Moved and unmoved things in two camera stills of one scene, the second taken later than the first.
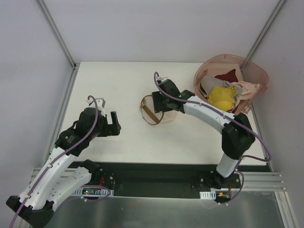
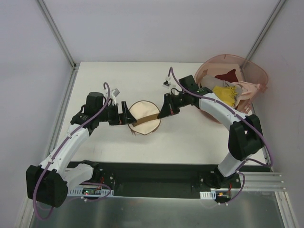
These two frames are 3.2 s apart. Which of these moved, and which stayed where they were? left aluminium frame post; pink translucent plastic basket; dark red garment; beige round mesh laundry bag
Moved: beige round mesh laundry bag
Stayed: pink translucent plastic basket; left aluminium frame post; dark red garment
